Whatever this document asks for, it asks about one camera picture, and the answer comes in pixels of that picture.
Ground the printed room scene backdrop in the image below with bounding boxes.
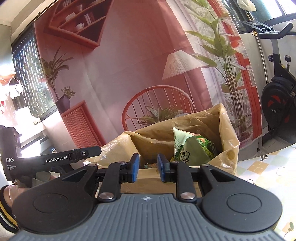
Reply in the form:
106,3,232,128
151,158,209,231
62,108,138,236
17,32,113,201
34,1,262,148

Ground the person's left hand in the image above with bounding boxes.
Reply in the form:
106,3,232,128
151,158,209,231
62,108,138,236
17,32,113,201
4,184,29,207

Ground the black exercise bike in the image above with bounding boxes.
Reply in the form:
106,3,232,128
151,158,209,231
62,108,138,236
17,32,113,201
242,21,295,144

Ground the green snack bag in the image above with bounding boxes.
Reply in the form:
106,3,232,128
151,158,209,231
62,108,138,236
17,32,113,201
171,127,218,166

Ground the white cloth on pole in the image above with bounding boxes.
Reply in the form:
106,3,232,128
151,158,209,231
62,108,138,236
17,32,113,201
237,0,256,12

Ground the striped sleeve cuff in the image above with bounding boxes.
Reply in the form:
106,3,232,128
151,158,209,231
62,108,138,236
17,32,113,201
1,185,19,234

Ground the cardboard box with plastic liner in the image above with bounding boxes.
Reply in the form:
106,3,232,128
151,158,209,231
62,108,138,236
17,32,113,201
86,103,240,194

